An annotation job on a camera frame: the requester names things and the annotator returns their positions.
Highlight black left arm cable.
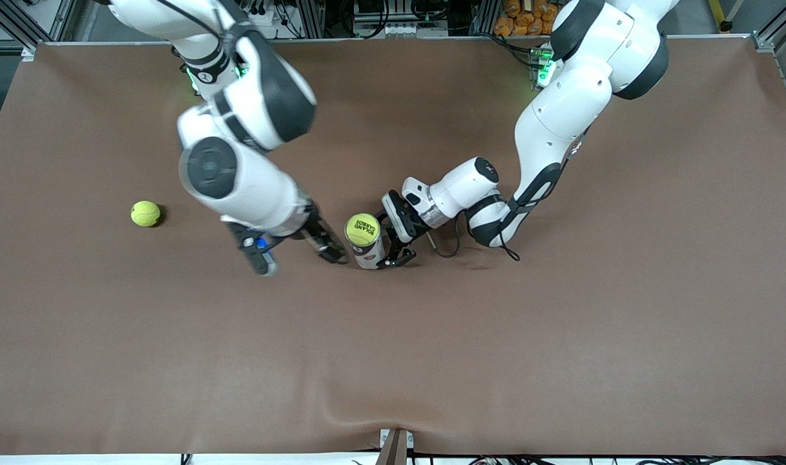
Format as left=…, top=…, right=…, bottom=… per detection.
left=427, top=129, right=590, bottom=262

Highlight brown table mat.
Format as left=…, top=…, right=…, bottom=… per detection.
left=0, top=36, right=786, bottom=456

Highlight white power strip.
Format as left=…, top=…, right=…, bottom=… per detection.
left=244, top=3, right=278, bottom=28

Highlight yellow tennis ball black print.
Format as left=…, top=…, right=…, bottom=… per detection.
left=345, top=213, right=381, bottom=247

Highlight white blue tennis ball can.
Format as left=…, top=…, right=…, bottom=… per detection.
left=346, top=236, right=388, bottom=271

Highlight aluminium frame post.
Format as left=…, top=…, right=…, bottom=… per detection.
left=751, top=0, right=786, bottom=52
left=469, top=0, right=497, bottom=36
left=47, top=0, right=78, bottom=43
left=299, top=0, right=326, bottom=39

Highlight orange bagged items pile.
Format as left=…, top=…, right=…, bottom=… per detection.
left=494, top=0, right=561, bottom=37

